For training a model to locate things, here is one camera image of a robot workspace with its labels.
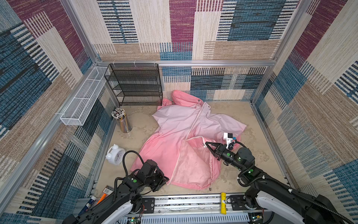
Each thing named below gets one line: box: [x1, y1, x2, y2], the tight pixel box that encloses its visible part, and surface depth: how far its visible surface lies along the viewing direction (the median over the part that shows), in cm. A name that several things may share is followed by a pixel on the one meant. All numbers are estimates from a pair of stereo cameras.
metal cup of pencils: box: [111, 107, 133, 134], surface depth 93 cm
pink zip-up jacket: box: [130, 90, 247, 190], surface depth 98 cm
